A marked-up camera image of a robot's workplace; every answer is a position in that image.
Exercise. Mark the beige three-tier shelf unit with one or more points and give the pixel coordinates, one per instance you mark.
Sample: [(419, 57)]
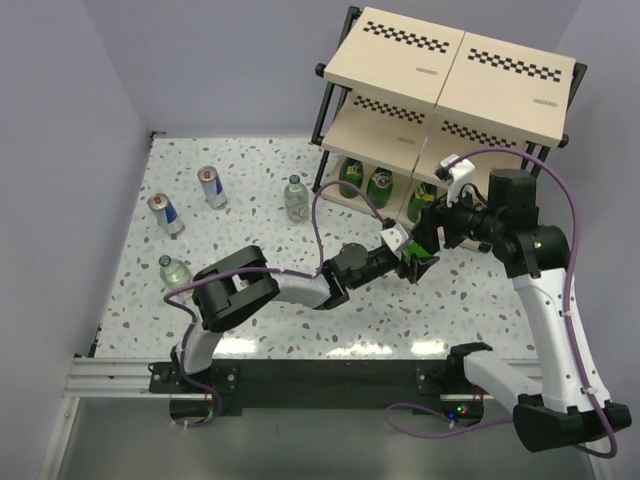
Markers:
[(403, 94)]

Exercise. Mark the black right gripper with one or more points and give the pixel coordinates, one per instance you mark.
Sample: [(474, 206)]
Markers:
[(425, 234)]

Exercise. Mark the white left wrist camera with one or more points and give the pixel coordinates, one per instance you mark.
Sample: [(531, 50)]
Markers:
[(396, 238)]

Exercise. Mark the clear bottle green cap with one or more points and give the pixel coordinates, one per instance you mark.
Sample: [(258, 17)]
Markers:
[(296, 200), (174, 273)]

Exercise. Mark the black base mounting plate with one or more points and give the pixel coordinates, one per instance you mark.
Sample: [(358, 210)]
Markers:
[(340, 385)]

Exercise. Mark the green Perrier bottle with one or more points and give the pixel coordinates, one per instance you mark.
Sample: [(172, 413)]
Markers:
[(414, 249), (380, 187), (424, 194)]

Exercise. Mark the silver blue can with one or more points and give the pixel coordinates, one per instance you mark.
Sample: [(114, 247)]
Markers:
[(165, 214), (212, 187)]

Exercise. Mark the green bottle on shelf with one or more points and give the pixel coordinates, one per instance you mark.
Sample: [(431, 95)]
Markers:
[(352, 172)]

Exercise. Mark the silver blue can front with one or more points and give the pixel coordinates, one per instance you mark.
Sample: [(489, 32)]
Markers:
[(165, 214)]

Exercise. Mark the silver blue can back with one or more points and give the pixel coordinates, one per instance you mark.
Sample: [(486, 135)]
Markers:
[(212, 187)]

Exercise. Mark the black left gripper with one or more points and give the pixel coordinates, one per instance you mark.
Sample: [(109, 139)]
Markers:
[(416, 267)]

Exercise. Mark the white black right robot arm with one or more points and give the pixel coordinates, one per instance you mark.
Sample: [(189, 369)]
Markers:
[(569, 406)]

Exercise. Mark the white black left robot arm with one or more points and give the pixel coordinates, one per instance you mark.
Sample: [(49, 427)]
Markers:
[(231, 291)]

